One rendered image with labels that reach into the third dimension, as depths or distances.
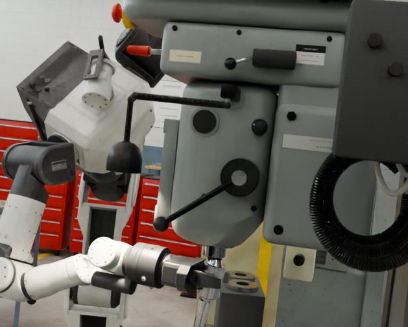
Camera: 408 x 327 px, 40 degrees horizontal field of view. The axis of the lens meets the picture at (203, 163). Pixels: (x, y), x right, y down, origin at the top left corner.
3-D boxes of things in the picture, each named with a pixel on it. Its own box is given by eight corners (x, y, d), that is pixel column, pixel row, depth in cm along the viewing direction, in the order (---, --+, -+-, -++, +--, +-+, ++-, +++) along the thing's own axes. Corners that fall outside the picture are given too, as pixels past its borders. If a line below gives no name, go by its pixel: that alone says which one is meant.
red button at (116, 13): (108, 20, 116) (110, 0, 116) (115, 24, 120) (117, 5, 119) (123, 21, 115) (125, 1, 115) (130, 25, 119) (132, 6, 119)
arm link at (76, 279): (135, 245, 129) (83, 262, 132) (119, 236, 121) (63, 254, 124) (140, 272, 127) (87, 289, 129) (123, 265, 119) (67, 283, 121)
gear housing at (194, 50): (156, 72, 104) (162, 18, 103) (185, 86, 127) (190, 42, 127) (341, 89, 97) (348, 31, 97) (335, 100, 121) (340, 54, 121)
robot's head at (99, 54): (92, 98, 138) (77, 78, 132) (98, 71, 142) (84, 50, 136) (115, 95, 136) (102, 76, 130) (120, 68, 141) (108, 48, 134)
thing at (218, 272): (202, 257, 117) (196, 284, 118) (206, 265, 112) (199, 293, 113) (224, 261, 118) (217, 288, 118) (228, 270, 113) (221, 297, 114)
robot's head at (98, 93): (84, 112, 138) (79, 91, 130) (92, 79, 143) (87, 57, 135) (111, 115, 138) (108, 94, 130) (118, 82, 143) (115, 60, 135)
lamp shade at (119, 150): (106, 168, 117) (108, 139, 117) (139, 171, 119) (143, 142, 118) (106, 170, 110) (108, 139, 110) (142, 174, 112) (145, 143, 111)
